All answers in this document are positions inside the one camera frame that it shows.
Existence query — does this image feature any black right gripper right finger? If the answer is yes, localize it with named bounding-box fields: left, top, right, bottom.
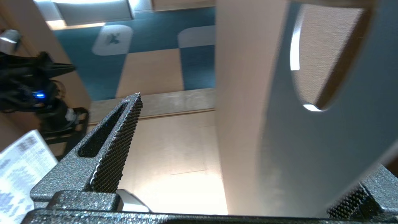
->
left=326, top=165, right=398, bottom=218

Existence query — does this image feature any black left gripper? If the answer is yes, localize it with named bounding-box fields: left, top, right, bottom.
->
left=0, top=51, right=76, bottom=111

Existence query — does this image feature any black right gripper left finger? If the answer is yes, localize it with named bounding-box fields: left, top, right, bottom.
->
left=30, top=92, right=143, bottom=203

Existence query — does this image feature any grey do-not-disturb door sign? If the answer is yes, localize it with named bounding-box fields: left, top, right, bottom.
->
left=255, top=0, right=398, bottom=218

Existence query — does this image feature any grey marble door threshold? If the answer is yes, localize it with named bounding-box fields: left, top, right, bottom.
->
left=89, top=88, right=215, bottom=120

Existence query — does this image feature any beige room door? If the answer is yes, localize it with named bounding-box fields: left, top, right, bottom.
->
left=215, top=0, right=367, bottom=216

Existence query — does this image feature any white printed paper label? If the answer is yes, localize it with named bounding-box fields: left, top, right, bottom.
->
left=0, top=130, right=58, bottom=224

